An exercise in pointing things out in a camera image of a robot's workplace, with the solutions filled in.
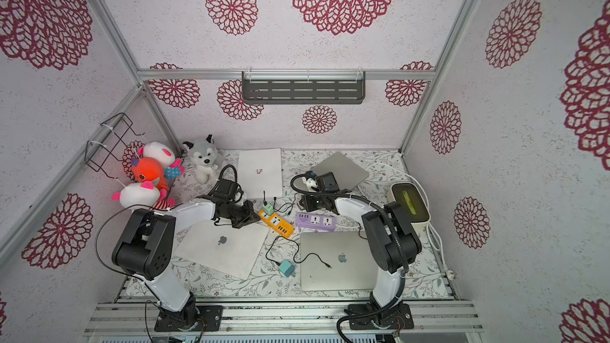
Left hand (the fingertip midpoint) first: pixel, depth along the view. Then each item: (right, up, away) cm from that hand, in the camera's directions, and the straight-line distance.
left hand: (261, 218), depth 93 cm
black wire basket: (-49, +28, -13) cm, 58 cm away
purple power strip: (+21, -1, 0) cm, 21 cm away
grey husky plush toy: (-23, +24, +3) cm, 33 cm away
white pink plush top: (-42, +27, +1) cm, 50 cm away
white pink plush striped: (-38, +10, -13) cm, 41 cm away
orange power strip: (+7, -2, -1) cm, 7 cm away
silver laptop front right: (+28, -14, -8) cm, 33 cm away
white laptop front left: (-9, -10, -7) cm, 16 cm away
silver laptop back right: (+37, +18, +18) cm, 45 cm away
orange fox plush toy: (-41, +19, -6) cm, 46 cm away
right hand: (+16, +8, +2) cm, 18 cm away
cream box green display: (+60, +8, +4) cm, 60 cm away
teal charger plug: (+11, -15, -11) cm, 22 cm away
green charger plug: (+3, +3, -1) cm, 5 cm away
